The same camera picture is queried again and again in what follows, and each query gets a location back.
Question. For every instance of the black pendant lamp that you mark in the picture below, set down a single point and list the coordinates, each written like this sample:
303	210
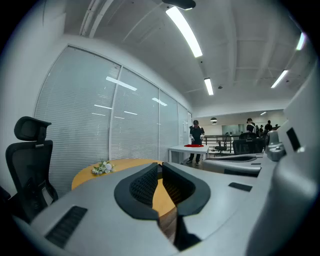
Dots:
213	120

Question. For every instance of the white flower bouquet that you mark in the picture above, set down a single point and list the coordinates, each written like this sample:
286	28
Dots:
104	167

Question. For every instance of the black headrest office chair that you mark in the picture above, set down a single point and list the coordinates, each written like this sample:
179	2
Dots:
27	160

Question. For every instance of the white ceiling conduit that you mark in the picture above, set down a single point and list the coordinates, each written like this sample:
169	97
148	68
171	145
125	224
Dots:
90	17

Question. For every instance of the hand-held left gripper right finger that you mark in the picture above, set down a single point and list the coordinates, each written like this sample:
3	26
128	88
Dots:
212	200

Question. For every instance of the red flat tray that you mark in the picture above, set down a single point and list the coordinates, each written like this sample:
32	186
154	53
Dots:
193	145

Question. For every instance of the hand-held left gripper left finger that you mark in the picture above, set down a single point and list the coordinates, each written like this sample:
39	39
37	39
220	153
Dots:
100	205

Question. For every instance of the black mesh office chair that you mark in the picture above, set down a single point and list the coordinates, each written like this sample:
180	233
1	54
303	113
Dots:
247	146

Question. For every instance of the black metal railing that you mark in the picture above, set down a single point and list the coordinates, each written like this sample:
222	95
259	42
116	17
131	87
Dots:
232	137

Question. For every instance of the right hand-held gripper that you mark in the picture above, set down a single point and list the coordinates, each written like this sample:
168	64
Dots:
297	180

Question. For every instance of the ceiling strip light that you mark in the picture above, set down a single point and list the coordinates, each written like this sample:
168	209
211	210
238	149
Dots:
185	31
208	86
279	79
300	41
263	113

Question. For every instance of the glass partition with blinds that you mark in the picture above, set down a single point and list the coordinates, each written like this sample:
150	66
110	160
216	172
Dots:
87	112

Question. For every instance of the white rectangular table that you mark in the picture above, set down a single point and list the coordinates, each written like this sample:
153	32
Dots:
190	149

